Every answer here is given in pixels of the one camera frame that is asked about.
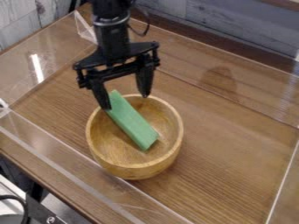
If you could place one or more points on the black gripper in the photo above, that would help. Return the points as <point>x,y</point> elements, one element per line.
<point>117,58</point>

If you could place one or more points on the green rectangular block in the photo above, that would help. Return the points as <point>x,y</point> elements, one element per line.
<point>130,122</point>

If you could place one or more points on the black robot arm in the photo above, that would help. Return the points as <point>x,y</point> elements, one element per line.
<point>110,10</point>

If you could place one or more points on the brown wooden bowl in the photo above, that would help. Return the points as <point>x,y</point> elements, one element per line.
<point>116,152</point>

